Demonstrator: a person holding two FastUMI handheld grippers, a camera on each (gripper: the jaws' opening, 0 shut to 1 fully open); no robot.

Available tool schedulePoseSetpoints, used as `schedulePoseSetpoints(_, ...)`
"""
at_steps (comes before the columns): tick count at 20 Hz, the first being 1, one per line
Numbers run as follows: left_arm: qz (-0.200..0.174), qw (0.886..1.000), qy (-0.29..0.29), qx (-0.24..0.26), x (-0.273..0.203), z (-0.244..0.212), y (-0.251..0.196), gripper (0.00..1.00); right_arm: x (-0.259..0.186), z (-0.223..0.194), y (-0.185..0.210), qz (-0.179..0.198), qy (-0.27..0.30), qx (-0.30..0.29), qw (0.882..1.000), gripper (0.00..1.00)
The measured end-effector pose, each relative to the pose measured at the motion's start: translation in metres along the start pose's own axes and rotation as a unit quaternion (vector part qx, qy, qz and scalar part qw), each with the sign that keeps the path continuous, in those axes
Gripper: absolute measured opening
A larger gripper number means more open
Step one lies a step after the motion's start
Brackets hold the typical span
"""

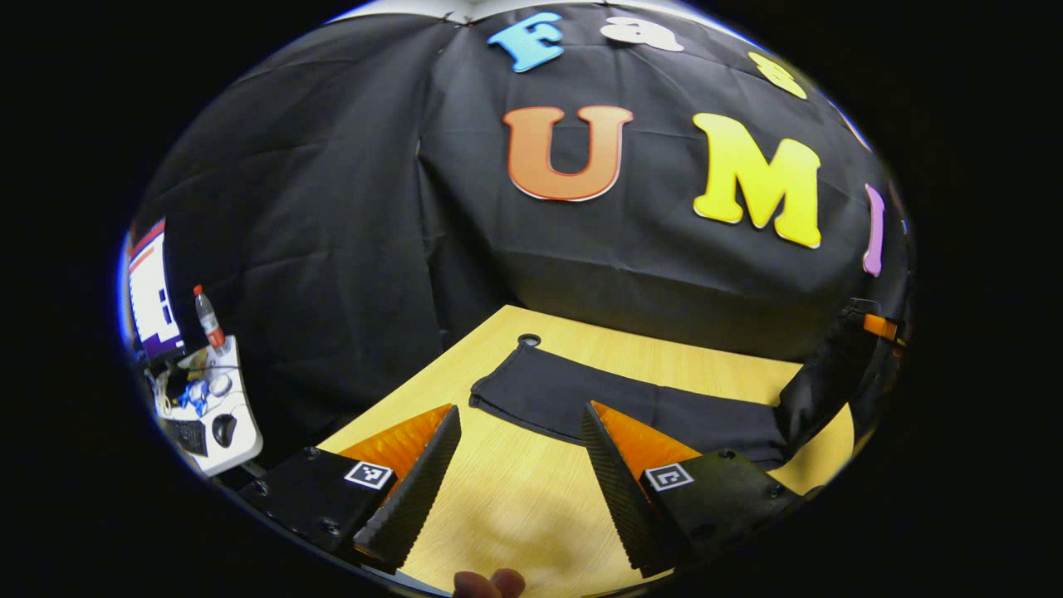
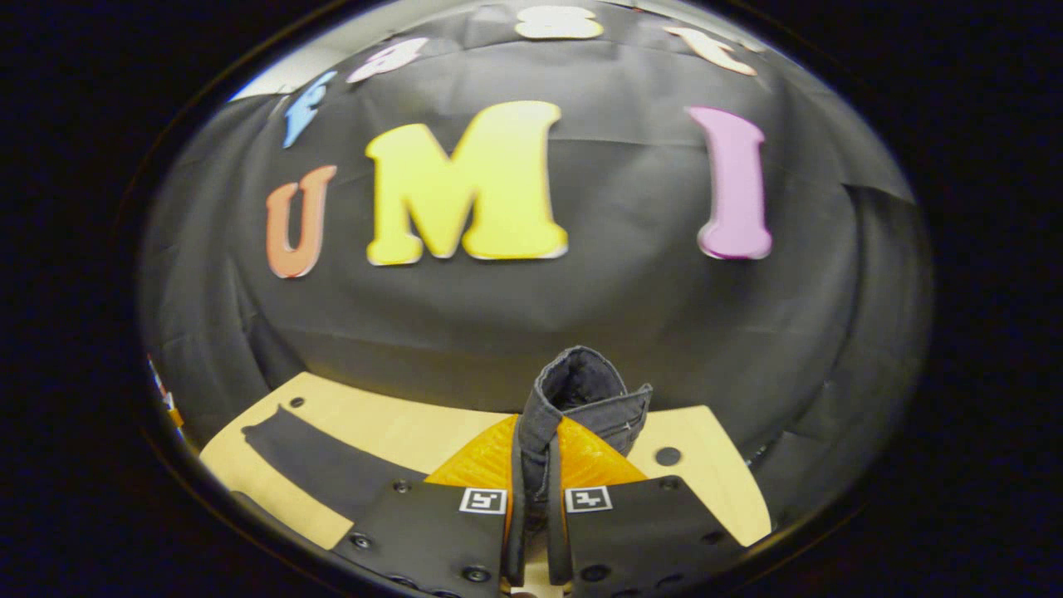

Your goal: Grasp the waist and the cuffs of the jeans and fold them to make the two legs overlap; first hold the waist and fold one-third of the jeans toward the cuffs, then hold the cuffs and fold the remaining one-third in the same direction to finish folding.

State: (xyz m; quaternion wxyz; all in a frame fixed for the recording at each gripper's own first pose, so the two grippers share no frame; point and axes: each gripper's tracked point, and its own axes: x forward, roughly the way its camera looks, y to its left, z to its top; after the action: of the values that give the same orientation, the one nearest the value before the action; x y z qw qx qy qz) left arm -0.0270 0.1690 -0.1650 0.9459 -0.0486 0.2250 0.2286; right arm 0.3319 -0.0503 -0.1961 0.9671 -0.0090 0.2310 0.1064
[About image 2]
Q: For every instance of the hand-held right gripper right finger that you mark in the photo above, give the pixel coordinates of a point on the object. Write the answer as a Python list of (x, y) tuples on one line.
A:
[(648, 540)]

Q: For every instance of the white and red pole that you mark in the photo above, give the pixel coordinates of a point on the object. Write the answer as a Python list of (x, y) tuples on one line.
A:
[(166, 399)]

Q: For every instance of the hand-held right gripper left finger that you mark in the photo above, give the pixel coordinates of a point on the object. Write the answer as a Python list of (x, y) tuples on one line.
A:
[(432, 540)]

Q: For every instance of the dark grey jeans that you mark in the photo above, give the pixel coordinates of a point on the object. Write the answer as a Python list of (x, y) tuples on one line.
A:
[(573, 390)]

